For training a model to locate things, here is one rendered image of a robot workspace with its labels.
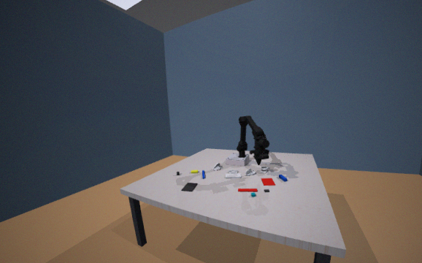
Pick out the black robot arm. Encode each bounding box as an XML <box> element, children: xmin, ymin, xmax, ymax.
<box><xmin>237</xmin><ymin>115</ymin><xmax>269</xmax><ymax>158</ymax></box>

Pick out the red square plate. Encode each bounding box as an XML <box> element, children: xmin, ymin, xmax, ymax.
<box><xmin>261</xmin><ymin>178</ymin><xmax>275</xmax><ymax>186</ymax></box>

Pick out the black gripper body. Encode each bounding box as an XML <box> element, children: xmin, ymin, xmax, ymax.
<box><xmin>250</xmin><ymin>146</ymin><xmax>269</xmax><ymax>159</ymax></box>

